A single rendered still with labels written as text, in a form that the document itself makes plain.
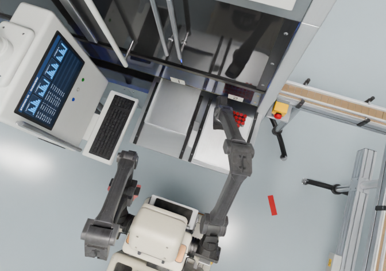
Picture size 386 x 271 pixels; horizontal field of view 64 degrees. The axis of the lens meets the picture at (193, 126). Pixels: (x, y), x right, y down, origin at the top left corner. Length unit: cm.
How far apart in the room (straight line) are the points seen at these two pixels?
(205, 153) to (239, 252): 112
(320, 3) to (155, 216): 95
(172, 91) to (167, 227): 90
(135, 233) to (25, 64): 80
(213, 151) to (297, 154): 115
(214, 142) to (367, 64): 190
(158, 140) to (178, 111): 21
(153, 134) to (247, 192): 113
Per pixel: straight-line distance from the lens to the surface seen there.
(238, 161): 113
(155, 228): 128
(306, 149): 281
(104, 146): 196
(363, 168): 235
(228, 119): 137
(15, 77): 141
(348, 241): 227
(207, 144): 179
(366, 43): 337
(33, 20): 150
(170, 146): 180
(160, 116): 185
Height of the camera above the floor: 264
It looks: 75 degrees down
